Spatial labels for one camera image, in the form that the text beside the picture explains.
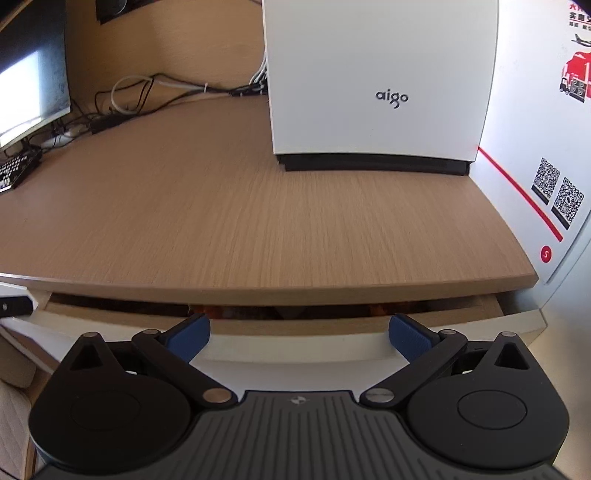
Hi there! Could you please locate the black power adapter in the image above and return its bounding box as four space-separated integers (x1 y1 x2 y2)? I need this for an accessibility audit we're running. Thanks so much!
89 114 128 135

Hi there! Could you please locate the white aigo computer case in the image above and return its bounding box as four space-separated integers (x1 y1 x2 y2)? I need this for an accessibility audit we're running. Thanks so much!
263 1 499 176

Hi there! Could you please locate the white cable bundle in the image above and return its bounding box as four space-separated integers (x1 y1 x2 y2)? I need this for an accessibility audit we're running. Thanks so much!
109 55 271 114

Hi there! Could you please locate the black computer monitor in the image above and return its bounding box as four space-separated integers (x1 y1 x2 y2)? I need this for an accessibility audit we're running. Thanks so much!
0 1 71 150

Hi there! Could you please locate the black keyboard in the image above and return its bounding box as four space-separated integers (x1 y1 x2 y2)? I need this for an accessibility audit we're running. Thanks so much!
0 149 42 194

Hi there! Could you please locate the white desk drawer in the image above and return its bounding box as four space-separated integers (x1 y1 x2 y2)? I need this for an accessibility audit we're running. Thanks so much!
1 293 547 369

